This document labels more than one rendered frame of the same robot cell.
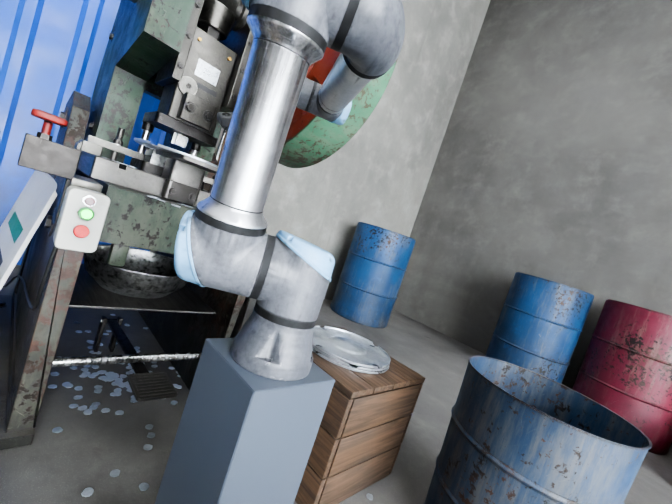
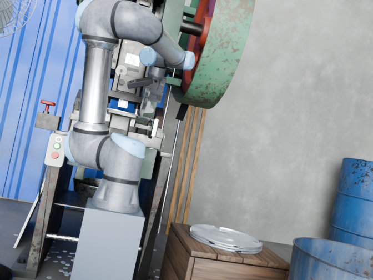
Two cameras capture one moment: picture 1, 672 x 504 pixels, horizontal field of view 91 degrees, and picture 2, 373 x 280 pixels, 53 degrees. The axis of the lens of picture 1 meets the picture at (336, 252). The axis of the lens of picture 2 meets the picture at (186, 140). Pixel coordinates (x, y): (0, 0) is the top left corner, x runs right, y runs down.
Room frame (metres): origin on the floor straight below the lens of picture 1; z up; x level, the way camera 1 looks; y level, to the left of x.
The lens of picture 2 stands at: (-0.30, -0.76, 0.68)
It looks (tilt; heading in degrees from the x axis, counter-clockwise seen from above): 1 degrees up; 34
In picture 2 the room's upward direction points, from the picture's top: 12 degrees clockwise
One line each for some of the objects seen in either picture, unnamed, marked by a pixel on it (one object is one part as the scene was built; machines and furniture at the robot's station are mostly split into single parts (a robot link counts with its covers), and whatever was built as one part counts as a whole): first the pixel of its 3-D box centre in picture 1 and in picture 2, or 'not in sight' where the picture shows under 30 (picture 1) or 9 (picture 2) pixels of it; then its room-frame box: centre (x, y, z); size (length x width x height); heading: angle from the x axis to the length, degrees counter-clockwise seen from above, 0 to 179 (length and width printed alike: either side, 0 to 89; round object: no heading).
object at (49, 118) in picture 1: (46, 130); (46, 109); (0.73, 0.69, 0.72); 0.07 x 0.06 x 0.08; 46
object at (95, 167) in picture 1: (164, 186); (116, 134); (1.13, 0.63, 0.68); 0.45 x 0.30 x 0.06; 136
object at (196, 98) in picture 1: (199, 82); (131, 66); (1.10, 0.60, 1.04); 0.17 x 0.15 x 0.30; 46
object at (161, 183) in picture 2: (204, 252); (153, 182); (1.41, 0.54, 0.45); 0.92 x 0.12 x 0.90; 46
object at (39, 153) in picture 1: (44, 179); (45, 133); (0.74, 0.68, 0.62); 0.10 x 0.06 x 0.20; 136
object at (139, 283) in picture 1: (138, 273); (104, 193); (1.13, 0.63, 0.36); 0.34 x 0.34 x 0.10
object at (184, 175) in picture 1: (186, 180); (119, 126); (1.00, 0.50, 0.72); 0.25 x 0.14 x 0.14; 46
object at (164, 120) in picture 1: (179, 133); (123, 100); (1.13, 0.63, 0.86); 0.20 x 0.16 x 0.05; 136
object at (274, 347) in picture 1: (279, 333); (118, 191); (0.60, 0.05, 0.50); 0.15 x 0.15 x 0.10
